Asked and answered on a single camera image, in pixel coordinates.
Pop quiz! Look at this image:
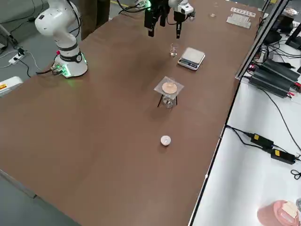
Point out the small clear glass beaker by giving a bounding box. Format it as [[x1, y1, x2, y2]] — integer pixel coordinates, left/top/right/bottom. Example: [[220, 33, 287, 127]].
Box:
[[169, 43, 180, 58]]

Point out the silver digital balance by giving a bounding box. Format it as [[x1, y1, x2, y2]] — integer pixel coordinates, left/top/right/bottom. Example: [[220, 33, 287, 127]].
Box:
[[177, 47, 206, 71]]

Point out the white test tube rack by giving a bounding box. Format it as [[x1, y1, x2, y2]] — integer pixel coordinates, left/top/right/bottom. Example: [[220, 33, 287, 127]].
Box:
[[226, 7, 257, 30]]

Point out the clear glass alcohol burner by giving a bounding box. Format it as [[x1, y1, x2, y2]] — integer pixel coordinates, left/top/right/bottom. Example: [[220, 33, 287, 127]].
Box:
[[162, 94, 175, 109]]

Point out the black tripod stand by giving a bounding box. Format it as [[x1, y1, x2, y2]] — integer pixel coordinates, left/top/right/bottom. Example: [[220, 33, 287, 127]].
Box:
[[157, 90, 178, 108]]

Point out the black finned power supply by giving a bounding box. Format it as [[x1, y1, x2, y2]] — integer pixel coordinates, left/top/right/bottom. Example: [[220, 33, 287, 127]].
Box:
[[248, 70, 298, 98], [261, 58, 301, 82]]

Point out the white tealight candle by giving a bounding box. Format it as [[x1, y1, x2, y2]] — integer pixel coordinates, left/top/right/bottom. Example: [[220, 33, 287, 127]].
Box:
[[160, 135, 172, 147]]

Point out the black adapter with yellow label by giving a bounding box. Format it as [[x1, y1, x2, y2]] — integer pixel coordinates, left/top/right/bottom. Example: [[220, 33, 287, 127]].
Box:
[[250, 132, 275, 148], [270, 148, 296, 165]]

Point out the white power strip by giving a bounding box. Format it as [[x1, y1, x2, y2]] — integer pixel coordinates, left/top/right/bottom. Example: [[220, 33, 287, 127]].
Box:
[[8, 55, 26, 65]]

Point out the white box with yellow label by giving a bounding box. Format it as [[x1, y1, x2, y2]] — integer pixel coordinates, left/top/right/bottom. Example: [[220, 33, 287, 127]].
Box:
[[0, 76, 24, 97]]

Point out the white desk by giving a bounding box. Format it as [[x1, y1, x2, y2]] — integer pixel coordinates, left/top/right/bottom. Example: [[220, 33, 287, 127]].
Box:
[[189, 79, 301, 226]]

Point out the pink cup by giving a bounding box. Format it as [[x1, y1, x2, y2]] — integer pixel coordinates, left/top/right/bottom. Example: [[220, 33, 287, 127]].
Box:
[[257, 200, 301, 226]]

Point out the wire gauze with ceramic disc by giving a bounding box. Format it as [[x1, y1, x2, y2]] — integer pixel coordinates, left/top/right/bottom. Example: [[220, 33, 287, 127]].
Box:
[[153, 76, 185, 96]]

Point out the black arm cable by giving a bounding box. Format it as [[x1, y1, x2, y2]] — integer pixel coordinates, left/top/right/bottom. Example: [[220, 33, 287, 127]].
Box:
[[65, 0, 82, 41]]

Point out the aluminium profile post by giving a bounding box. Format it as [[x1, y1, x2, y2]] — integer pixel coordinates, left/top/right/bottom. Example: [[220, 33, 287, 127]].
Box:
[[235, 0, 290, 81]]

